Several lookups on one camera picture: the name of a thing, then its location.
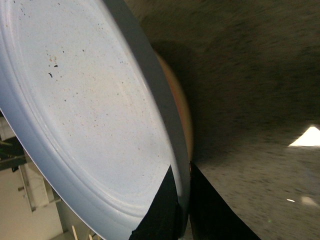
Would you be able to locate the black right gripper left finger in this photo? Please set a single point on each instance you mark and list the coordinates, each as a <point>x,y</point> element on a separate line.
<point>163,219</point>

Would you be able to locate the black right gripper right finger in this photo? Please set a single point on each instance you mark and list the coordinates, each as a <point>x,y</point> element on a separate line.
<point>210,216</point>

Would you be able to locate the light blue plate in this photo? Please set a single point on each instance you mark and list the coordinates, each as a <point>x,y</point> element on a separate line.
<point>83,91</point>

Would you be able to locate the pink plate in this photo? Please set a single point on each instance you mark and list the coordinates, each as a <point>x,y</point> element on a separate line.
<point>181,104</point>

